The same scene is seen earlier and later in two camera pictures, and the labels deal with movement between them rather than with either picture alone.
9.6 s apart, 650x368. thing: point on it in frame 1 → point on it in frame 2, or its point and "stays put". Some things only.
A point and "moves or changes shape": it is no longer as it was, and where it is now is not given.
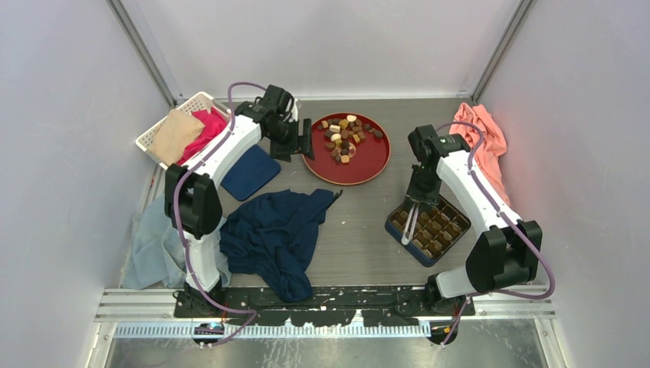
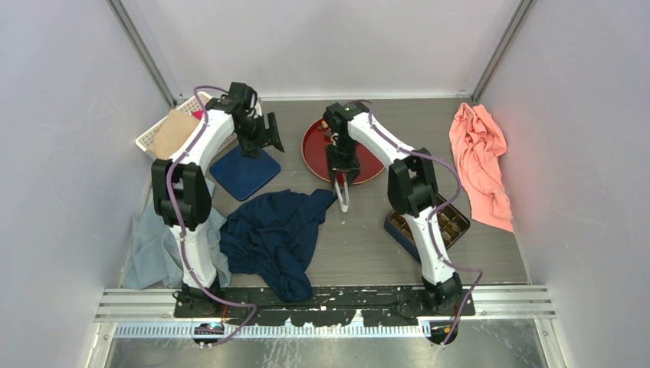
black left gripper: [299, 144] → [251, 148]
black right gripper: [427, 198] → [352, 167]
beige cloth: [178, 129] stays put
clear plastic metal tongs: [405, 239] moves or changes shape
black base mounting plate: [325, 308] stays put
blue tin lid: [254, 170] stays put
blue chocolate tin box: [438, 227] stays put
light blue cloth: [157, 256] stays put
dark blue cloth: [274, 234] stays put
